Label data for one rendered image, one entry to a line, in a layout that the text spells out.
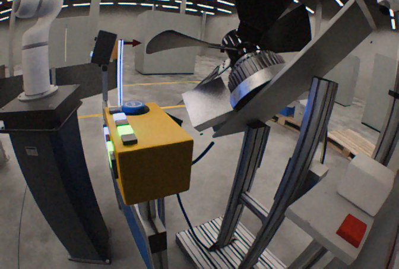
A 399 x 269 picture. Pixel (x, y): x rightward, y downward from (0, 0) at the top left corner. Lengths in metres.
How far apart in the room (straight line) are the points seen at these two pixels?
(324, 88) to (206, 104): 0.37
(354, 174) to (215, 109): 0.48
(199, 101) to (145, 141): 0.44
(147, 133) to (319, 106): 0.45
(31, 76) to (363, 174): 1.08
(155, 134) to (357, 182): 0.52
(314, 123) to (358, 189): 0.24
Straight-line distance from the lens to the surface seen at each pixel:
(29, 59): 0.78
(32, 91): 0.79
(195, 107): 0.65
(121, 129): 0.25
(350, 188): 0.61
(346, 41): 0.61
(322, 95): 0.56
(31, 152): 0.80
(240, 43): 0.72
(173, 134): 0.25
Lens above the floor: 1.19
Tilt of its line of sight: 22 degrees down
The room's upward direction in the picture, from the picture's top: 6 degrees clockwise
